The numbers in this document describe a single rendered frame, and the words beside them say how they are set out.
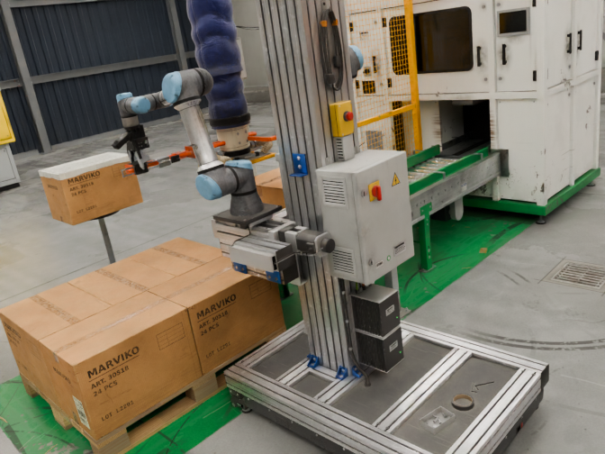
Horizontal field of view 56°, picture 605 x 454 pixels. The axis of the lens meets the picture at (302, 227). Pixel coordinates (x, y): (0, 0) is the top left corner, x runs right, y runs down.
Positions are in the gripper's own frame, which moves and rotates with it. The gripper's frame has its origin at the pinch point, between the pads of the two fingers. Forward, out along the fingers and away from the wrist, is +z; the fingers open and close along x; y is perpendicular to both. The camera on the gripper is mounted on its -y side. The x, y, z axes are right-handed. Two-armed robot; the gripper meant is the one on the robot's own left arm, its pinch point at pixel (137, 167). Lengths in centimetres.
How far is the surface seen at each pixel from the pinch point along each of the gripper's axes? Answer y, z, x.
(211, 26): 53, -59, -8
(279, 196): 71, 34, -18
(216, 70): 52, -38, -7
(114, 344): -42, 70, -23
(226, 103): 54, -21, -7
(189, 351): -7, 93, -23
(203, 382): -3, 113, -23
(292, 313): 86, 124, 7
